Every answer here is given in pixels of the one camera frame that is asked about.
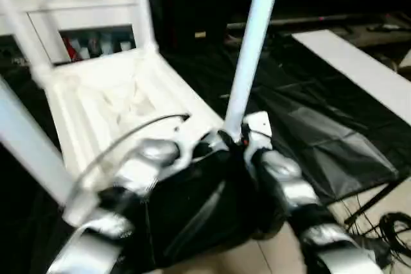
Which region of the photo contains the white plastic table top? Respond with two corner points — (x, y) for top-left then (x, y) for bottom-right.
(39, 46), (227, 225)

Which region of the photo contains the black plastic mat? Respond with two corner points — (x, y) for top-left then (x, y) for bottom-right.
(0, 30), (411, 270)

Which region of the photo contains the white board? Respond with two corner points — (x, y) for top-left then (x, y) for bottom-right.
(292, 29), (411, 128)

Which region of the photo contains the white cabinet with glass doors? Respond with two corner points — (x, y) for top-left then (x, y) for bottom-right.
(0, 0), (155, 69)

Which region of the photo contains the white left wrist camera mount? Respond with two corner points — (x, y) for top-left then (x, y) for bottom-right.
(170, 120), (213, 167)

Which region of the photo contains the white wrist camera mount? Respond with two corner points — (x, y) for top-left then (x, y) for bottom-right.
(243, 111), (274, 159)
(170, 120), (213, 167)

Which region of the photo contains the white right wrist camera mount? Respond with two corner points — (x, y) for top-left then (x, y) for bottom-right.
(243, 111), (274, 159)

